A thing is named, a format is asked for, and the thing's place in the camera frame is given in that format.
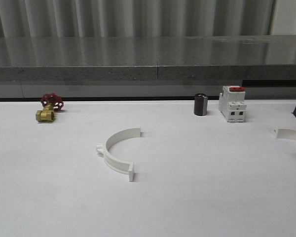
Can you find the white circuit breaker red switch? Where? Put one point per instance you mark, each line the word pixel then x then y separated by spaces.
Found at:
pixel 232 104

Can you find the white half pipe clamp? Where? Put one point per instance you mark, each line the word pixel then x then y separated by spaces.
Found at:
pixel 281 133
pixel 118 165

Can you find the grey stone counter ledge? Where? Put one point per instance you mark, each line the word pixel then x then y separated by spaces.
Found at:
pixel 206 60

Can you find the brass valve red handwheel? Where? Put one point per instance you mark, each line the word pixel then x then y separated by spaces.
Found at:
pixel 51 103

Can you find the black cylindrical capacitor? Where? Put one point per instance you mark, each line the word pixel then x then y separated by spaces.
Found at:
pixel 200 104

